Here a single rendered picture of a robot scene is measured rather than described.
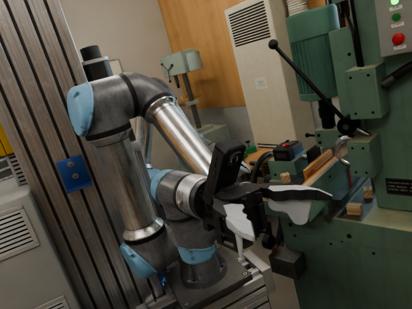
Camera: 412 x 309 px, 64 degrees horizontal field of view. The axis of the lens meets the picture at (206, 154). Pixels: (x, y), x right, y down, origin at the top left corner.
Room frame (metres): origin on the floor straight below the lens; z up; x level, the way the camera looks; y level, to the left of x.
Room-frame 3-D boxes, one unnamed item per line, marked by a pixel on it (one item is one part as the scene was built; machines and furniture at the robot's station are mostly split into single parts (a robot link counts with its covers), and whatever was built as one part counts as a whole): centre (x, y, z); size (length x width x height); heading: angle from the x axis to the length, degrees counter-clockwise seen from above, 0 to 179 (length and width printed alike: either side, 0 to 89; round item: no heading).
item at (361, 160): (1.00, -0.50, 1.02); 0.09 x 0.07 x 0.12; 131
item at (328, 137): (1.23, -0.50, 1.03); 0.14 x 0.07 x 0.09; 41
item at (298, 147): (1.37, -0.34, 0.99); 0.13 x 0.11 x 0.06; 131
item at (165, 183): (0.62, 0.07, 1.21); 0.11 x 0.08 x 0.09; 33
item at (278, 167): (1.37, -0.35, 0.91); 0.15 x 0.14 x 0.09; 131
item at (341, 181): (1.31, -0.40, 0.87); 0.61 x 0.30 x 0.06; 131
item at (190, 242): (0.63, 0.06, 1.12); 0.11 x 0.08 x 0.11; 123
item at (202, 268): (0.91, 0.10, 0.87); 0.15 x 0.15 x 0.10
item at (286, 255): (1.18, -0.20, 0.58); 0.12 x 0.08 x 0.08; 41
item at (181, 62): (3.65, -0.01, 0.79); 0.62 x 0.48 x 1.58; 32
